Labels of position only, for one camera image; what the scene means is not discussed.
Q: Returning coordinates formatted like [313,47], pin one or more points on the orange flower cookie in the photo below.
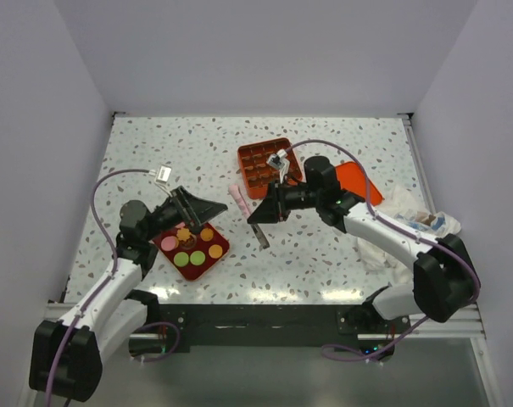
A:
[183,234]

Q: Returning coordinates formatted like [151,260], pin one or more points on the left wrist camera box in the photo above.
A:
[162,174]

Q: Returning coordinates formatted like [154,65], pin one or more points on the green cookie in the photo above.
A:
[181,259]
[197,258]

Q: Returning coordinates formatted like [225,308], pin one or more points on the orange box lid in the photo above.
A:
[352,179]

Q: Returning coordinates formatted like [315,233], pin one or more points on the red cookie tray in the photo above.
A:
[192,272]

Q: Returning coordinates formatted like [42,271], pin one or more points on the orange compartment cookie box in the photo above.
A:
[252,160]

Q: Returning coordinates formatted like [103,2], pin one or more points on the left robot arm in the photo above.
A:
[68,354]

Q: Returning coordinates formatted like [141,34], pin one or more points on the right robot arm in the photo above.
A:
[444,279]

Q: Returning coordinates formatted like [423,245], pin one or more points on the orange cookie lower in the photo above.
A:
[215,251]

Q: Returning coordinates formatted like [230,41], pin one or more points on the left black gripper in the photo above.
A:
[197,211]

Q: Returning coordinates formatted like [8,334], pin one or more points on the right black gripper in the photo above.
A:
[268,211]

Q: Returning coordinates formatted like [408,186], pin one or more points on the orange cookie upper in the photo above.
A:
[207,234]

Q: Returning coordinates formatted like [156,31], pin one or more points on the pink cookie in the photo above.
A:
[169,243]

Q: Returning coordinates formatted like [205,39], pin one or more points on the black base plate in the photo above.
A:
[209,325]

